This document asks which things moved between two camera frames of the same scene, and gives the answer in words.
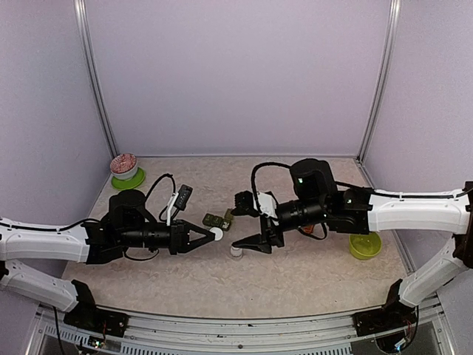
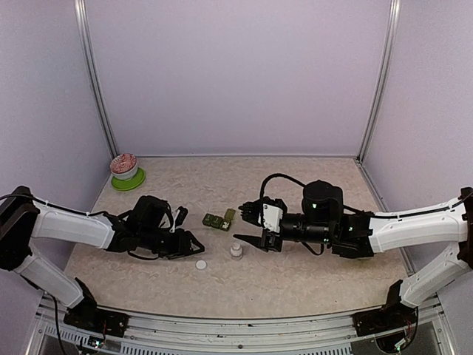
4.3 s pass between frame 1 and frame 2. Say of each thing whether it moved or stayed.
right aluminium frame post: stayed
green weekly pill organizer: stayed
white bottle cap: moved
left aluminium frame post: stayed
